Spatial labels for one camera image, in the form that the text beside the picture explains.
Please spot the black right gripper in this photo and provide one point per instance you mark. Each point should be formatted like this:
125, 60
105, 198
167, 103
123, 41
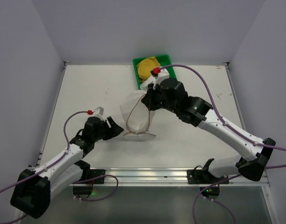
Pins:
151, 97

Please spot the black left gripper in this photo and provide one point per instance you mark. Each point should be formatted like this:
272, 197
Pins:
108, 128

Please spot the white mesh laundry bag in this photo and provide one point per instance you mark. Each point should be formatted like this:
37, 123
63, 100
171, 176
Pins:
137, 117

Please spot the yellow bra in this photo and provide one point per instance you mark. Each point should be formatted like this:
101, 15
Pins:
145, 66

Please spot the white bra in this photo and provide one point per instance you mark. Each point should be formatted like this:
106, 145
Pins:
144, 85

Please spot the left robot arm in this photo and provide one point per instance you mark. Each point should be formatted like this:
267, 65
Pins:
36, 188

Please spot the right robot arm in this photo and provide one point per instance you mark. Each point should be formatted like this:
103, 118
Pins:
253, 152

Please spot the green plastic tray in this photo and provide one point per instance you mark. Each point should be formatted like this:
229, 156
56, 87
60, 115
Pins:
163, 59

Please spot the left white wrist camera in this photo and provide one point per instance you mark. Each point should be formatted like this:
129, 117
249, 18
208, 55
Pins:
98, 112

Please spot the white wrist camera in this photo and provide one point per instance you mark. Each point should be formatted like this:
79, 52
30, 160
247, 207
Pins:
98, 112
158, 75

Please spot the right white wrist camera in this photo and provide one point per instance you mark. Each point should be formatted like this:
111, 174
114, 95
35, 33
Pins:
158, 75

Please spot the aluminium mounting rail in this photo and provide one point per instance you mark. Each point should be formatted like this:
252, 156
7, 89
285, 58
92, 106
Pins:
177, 177

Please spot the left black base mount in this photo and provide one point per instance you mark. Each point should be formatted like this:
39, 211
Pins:
89, 180

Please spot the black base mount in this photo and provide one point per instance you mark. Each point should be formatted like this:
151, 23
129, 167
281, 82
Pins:
89, 180
201, 179

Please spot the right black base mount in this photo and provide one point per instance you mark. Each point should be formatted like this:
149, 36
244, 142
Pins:
201, 179

